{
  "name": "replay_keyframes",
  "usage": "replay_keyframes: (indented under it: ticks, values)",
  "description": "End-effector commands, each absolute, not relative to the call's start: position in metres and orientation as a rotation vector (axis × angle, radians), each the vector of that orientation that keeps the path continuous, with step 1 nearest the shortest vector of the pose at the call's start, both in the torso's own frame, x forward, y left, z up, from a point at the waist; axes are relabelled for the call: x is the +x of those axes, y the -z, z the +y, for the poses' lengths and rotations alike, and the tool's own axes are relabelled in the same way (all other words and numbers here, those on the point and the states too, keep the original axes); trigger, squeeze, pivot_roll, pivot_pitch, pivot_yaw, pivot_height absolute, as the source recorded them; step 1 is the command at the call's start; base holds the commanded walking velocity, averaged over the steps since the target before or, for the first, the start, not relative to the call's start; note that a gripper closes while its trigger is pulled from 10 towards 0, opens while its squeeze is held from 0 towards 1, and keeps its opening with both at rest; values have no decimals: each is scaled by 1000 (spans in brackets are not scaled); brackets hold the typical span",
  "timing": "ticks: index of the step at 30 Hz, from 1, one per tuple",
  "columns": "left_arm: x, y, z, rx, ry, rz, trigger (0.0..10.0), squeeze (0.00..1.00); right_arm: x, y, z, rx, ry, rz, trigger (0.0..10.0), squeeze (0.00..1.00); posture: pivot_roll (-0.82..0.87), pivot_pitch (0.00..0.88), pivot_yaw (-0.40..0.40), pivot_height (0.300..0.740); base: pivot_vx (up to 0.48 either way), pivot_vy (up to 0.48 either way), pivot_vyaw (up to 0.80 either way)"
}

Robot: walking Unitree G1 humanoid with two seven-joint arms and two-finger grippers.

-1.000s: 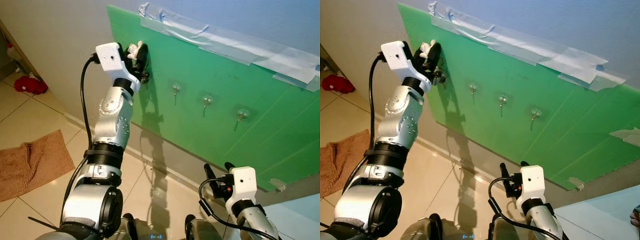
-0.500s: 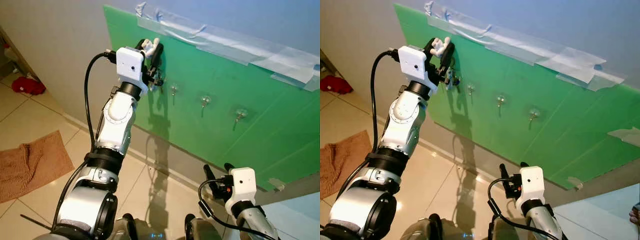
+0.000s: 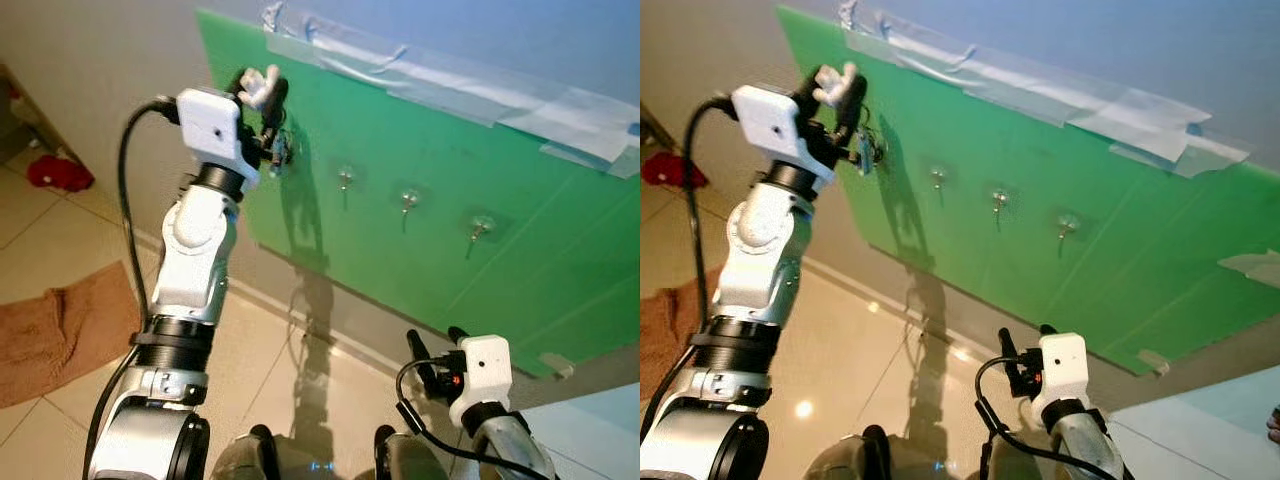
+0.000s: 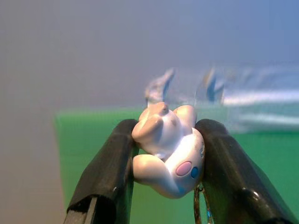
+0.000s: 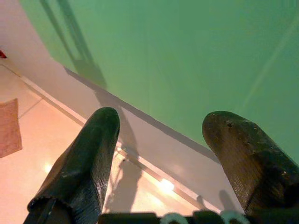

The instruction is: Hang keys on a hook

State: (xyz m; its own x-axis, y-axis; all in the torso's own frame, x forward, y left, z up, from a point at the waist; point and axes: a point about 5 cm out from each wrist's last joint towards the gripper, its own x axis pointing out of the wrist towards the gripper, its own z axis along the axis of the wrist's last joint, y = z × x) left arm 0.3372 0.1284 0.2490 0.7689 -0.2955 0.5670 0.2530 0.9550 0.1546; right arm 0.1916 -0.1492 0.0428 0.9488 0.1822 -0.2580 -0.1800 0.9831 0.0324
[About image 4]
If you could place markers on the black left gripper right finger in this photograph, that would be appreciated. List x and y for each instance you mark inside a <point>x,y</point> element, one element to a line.
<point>233,182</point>

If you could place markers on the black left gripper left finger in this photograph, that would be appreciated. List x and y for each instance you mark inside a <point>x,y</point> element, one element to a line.
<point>109,168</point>

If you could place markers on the green wall board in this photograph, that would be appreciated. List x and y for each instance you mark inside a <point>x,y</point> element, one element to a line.
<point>268,163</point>

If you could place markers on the long clear tape strip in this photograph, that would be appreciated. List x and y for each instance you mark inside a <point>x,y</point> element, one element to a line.
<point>257,98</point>

